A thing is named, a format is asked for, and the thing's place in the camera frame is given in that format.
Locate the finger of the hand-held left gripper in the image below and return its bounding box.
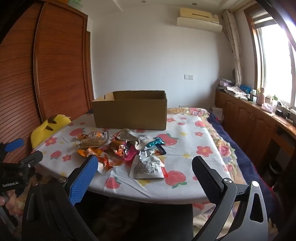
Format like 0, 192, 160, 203
20, 151, 43, 173
0, 138, 25, 154

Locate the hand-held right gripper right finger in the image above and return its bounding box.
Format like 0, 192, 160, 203
191, 156, 270, 241

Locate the teal snack packet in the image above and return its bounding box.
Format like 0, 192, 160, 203
145, 137, 166, 149

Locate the pink bottle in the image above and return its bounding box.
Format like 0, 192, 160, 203
257, 87, 267, 106

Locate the floral blanket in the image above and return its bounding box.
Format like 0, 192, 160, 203
166, 107, 245, 232

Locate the strawberry print white tablecloth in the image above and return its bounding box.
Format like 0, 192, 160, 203
35, 108, 232, 204

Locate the patterned curtain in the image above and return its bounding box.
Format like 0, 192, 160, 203
223, 10, 244, 86

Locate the window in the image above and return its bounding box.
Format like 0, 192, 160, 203
245, 5, 296, 110

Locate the white printed snack pouch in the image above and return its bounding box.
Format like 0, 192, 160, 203
129, 149, 167, 179

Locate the wall air conditioner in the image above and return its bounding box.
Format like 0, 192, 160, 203
176, 8, 223, 32

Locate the pile of mixed snack wrappers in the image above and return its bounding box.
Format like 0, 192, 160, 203
74, 128, 167, 179

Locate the wooden cabinet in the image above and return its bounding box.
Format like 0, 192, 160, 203
215, 89, 296, 179

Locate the clear puffed grain bar packet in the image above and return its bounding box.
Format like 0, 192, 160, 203
77, 137, 109, 149

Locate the wooden wardrobe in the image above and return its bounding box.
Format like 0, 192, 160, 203
0, 0, 95, 164

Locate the yellow plush toy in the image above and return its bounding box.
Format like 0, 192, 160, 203
31, 114, 72, 149

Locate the clutter of papers and boxes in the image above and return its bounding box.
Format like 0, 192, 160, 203
217, 78, 250, 100

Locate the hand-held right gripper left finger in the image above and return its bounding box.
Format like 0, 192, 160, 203
22, 155, 100, 241

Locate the navy blue blanket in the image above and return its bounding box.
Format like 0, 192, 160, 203
206, 113, 280, 223

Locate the brown cardboard box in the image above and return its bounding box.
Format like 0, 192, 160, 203
92, 90, 167, 131

